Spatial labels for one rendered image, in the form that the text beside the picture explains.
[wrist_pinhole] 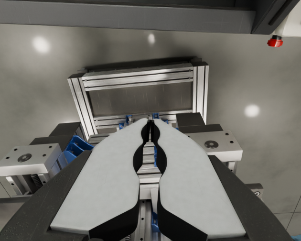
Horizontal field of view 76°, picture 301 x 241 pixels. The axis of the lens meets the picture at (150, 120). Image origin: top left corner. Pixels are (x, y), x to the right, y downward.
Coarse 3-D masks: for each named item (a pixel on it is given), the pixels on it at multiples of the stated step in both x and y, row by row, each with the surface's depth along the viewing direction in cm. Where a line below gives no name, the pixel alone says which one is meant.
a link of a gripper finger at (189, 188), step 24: (168, 144) 10; (192, 144) 10; (168, 168) 8; (192, 168) 9; (168, 192) 7; (192, 192) 7; (216, 192) 7; (168, 216) 7; (192, 216) 7; (216, 216) 7; (192, 240) 7
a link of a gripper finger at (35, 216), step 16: (80, 160) 9; (64, 176) 8; (48, 192) 7; (64, 192) 7; (32, 208) 7; (48, 208) 7; (16, 224) 6; (32, 224) 6; (48, 224) 6; (0, 240) 6; (16, 240) 6; (32, 240) 6; (48, 240) 6; (64, 240) 6; (80, 240) 6
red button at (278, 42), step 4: (272, 36) 51; (276, 36) 50; (280, 36) 50; (268, 40) 52; (272, 40) 51; (276, 40) 51; (280, 40) 51; (272, 44) 51; (276, 44) 51; (280, 44) 51
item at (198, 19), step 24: (0, 0) 35; (24, 0) 35; (48, 0) 35; (72, 0) 35; (24, 24) 37; (48, 24) 37; (72, 24) 37; (96, 24) 37; (120, 24) 37; (144, 24) 37; (168, 24) 37; (192, 24) 37; (216, 24) 37; (240, 24) 37
